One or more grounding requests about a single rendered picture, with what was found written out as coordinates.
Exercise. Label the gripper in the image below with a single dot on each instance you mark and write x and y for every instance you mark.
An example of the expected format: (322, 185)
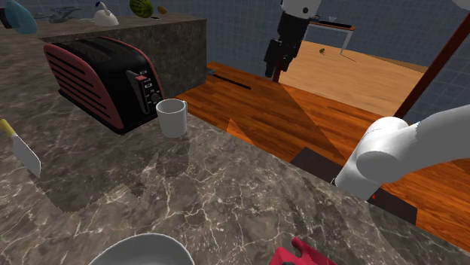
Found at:
(292, 29)

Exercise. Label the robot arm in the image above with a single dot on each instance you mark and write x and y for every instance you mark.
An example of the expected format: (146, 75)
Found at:
(396, 146)

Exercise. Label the white legged table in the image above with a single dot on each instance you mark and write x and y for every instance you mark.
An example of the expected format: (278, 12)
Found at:
(336, 25)

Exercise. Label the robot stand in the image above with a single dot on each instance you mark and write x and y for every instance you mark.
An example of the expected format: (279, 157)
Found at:
(315, 165)

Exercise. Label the white mug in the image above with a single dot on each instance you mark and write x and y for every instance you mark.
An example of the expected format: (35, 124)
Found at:
(172, 121)

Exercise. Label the small brown potato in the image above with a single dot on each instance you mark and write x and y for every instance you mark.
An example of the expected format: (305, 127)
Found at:
(162, 10)

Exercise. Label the green watermelon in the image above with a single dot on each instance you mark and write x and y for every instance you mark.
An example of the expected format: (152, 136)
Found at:
(141, 8)

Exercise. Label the dark brown wooden beam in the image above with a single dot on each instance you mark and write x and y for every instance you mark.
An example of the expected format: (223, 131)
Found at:
(433, 66)

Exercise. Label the red and black toaster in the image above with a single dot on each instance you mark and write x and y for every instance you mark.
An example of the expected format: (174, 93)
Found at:
(99, 77)

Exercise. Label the red plastic object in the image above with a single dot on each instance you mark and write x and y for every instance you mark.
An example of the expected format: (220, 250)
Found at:
(290, 255)

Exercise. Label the grey spaceship model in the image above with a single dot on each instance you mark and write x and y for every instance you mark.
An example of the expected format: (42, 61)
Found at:
(60, 14)

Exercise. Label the white bowl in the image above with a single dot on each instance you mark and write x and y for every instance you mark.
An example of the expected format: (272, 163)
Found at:
(147, 251)

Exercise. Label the teal blue plate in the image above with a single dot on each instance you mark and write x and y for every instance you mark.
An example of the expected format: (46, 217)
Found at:
(20, 16)

